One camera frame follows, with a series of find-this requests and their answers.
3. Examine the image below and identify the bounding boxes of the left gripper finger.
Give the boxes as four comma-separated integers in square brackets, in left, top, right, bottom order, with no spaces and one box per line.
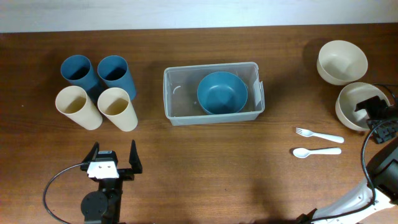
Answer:
[129,140,142,170]
[82,142,99,164]

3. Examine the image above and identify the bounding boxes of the cream bowl front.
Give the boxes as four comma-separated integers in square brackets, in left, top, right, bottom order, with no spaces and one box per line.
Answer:
[335,82,391,131]

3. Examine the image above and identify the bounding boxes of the cream bowl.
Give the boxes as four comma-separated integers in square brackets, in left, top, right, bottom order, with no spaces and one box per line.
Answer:
[335,82,391,131]
[317,40,368,85]

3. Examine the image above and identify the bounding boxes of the cream bowl back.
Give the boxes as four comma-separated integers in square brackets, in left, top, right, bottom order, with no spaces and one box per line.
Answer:
[317,40,368,85]

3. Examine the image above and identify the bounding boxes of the blue bowl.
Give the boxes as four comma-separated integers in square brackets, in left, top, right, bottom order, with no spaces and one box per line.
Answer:
[197,72,248,114]

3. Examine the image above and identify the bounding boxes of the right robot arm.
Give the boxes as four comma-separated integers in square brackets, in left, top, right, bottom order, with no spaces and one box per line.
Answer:
[296,96,397,224]

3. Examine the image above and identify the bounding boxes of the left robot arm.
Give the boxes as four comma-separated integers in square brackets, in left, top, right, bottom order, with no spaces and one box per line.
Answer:
[80,141,142,224]

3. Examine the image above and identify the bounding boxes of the clear plastic container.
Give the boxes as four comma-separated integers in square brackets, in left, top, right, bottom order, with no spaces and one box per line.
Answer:
[163,62,266,126]

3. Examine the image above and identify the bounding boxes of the white plastic fork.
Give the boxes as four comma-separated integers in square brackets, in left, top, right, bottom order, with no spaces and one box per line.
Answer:
[295,128,345,143]

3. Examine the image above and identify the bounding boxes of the cream cup front left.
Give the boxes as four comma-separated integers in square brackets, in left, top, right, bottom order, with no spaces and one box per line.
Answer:
[55,86,103,130]

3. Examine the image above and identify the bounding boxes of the cream cup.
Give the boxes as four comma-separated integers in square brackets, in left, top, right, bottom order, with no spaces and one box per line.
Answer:
[97,87,138,132]
[55,86,103,130]

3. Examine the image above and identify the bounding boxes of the cream cup front right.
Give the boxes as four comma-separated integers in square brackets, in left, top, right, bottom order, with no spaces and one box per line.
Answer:
[97,87,138,132]

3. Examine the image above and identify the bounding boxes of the blue cup back left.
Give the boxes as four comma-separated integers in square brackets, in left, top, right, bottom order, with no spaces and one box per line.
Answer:
[60,55,104,103]

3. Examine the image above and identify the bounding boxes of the blue cup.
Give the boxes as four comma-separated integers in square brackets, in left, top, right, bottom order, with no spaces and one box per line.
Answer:
[97,55,137,100]
[60,55,104,103]

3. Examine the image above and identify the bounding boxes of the blue cup back right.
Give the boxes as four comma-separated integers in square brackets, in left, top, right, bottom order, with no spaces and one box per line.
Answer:
[97,55,137,100]

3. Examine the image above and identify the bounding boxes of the white plastic spoon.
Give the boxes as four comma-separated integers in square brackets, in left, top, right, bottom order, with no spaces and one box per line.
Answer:
[292,147,342,159]

